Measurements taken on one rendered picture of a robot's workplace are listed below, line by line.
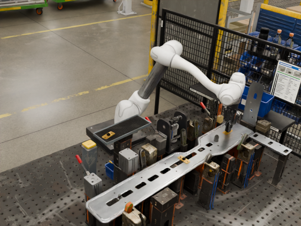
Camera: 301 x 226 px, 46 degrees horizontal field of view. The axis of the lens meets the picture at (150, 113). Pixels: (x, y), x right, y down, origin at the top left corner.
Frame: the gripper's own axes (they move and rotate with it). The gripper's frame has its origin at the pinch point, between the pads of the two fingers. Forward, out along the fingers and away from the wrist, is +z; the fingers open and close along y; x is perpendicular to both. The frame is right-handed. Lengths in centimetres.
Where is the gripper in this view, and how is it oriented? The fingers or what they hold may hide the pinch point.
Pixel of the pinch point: (228, 127)
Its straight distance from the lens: 261.8
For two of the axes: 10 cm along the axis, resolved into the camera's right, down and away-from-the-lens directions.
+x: 7.2, -3.1, 6.2
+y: 6.9, 4.0, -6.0
